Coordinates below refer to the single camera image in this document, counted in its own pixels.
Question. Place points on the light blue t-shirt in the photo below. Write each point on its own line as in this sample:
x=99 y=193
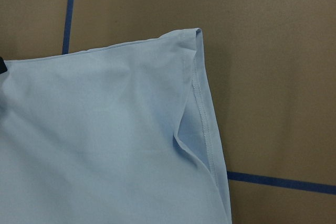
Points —
x=120 y=134

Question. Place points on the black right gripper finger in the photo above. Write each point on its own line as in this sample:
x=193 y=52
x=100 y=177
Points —
x=3 y=67

